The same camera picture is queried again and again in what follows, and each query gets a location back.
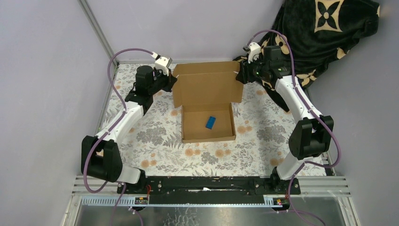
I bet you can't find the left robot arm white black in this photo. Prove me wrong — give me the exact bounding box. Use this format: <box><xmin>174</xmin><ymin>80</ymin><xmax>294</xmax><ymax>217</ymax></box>
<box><xmin>81</xmin><ymin>65</ymin><xmax>177</xmax><ymax>194</ymax></box>

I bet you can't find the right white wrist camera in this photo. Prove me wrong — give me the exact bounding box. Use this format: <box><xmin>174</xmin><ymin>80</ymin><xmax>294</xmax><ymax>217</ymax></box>
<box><xmin>243</xmin><ymin>42</ymin><xmax>261</xmax><ymax>64</ymax></box>

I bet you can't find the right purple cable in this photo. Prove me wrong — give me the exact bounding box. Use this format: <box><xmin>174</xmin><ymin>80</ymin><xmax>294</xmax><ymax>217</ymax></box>
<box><xmin>243</xmin><ymin>29</ymin><xmax>342</xmax><ymax>226</ymax></box>

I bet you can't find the brown cardboard box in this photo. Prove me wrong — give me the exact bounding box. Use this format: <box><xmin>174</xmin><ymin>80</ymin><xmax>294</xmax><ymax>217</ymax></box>
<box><xmin>172</xmin><ymin>61</ymin><xmax>243</xmax><ymax>143</ymax></box>

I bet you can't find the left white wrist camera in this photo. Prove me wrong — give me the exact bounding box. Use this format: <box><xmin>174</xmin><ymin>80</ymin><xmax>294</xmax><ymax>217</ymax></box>
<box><xmin>151</xmin><ymin>52</ymin><xmax>172</xmax><ymax>76</ymax></box>

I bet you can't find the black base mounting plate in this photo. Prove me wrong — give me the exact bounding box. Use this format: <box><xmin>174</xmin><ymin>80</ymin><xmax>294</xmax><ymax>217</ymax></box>
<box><xmin>125</xmin><ymin>173</ymin><xmax>301</xmax><ymax>205</ymax></box>

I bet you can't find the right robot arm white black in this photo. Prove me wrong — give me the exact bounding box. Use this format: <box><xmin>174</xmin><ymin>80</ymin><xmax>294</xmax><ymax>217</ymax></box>
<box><xmin>236</xmin><ymin>42</ymin><xmax>334</xmax><ymax>194</ymax></box>

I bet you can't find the floral patterned table mat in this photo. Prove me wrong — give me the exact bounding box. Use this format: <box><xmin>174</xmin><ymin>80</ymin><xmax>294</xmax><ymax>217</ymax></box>
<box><xmin>89</xmin><ymin>62</ymin><xmax>327</xmax><ymax>177</ymax></box>

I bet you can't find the purple cable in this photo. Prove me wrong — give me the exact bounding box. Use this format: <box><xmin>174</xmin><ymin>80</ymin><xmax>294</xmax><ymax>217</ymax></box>
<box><xmin>243</xmin><ymin>29</ymin><xmax>342</xmax><ymax>226</ymax></box>
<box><xmin>82</xmin><ymin>48</ymin><xmax>160</xmax><ymax>226</ymax></box>

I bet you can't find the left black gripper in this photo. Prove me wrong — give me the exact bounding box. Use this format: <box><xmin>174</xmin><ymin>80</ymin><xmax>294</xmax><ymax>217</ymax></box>
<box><xmin>148</xmin><ymin>67</ymin><xmax>177</xmax><ymax>96</ymax></box>

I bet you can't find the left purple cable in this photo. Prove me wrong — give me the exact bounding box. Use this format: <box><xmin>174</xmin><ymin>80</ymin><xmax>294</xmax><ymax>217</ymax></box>
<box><xmin>82</xmin><ymin>48</ymin><xmax>160</xmax><ymax>226</ymax></box>

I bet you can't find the small blue block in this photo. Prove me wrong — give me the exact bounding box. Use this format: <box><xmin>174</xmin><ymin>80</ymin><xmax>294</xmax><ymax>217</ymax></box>
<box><xmin>205</xmin><ymin>116</ymin><xmax>216</xmax><ymax>129</ymax></box>

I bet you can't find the aluminium frame rail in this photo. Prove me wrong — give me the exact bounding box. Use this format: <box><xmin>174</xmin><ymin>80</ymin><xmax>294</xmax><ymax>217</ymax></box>
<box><xmin>72</xmin><ymin>176</ymin><xmax>351</xmax><ymax>197</ymax></box>

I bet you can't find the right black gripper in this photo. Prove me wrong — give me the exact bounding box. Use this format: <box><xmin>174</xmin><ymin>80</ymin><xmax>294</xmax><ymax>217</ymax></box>
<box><xmin>235</xmin><ymin>56</ymin><xmax>269</xmax><ymax>85</ymax></box>

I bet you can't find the black floral blanket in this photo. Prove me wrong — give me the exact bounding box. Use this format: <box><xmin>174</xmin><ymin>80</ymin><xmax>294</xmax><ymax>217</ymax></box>
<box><xmin>232</xmin><ymin>0</ymin><xmax>381</xmax><ymax>113</ymax></box>

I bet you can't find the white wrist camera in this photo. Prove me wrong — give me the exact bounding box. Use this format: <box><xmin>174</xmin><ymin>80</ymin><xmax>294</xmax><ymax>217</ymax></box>
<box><xmin>151</xmin><ymin>52</ymin><xmax>172</xmax><ymax>76</ymax></box>
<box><xmin>243</xmin><ymin>42</ymin><xmax>261</xmax><ymax>64</ymax></box>

